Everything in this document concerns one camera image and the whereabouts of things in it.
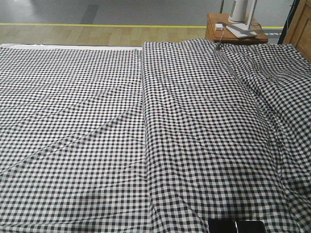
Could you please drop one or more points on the wooden headboard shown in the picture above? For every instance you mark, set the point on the wooden headboard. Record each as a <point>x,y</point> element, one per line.
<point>299,33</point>

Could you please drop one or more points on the black white checkered bedsheet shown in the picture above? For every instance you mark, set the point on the black white checkered bedsheet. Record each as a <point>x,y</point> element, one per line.
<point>72,142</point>

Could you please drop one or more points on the wooden bedside table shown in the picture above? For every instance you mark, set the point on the wooden bedside table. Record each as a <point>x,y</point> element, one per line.
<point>226,36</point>

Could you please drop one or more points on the black white checkered duvet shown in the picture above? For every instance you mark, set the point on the black white checkered duvet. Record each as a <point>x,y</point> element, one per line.
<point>228,135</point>

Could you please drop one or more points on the white charger adapter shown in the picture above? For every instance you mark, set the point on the white charger adapter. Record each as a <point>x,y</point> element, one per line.
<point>219,27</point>

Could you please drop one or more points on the white desk lamp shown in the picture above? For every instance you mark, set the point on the white desk lamp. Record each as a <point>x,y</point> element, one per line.
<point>239,27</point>

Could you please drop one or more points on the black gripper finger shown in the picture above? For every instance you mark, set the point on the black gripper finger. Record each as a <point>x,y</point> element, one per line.
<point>250,227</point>
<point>221,226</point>

